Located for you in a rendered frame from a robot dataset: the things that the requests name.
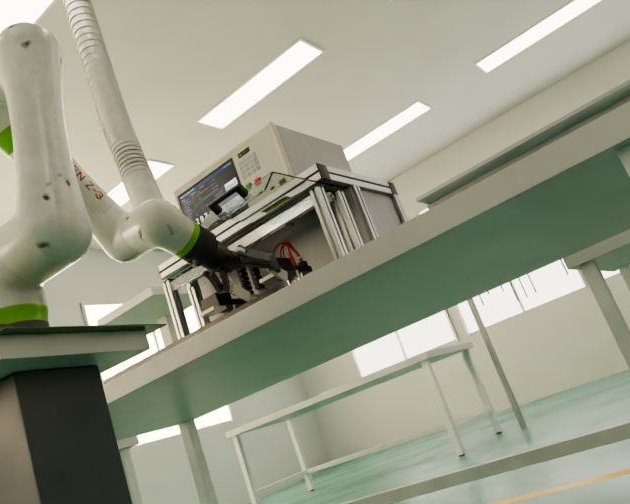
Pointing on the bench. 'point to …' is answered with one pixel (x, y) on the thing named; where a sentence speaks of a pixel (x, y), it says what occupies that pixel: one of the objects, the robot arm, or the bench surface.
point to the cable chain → (252, 280)
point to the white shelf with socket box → (148, 312)
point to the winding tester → (272, 157)
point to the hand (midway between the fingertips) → (265, 286)
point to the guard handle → (227, 197)
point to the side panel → (379, 211)
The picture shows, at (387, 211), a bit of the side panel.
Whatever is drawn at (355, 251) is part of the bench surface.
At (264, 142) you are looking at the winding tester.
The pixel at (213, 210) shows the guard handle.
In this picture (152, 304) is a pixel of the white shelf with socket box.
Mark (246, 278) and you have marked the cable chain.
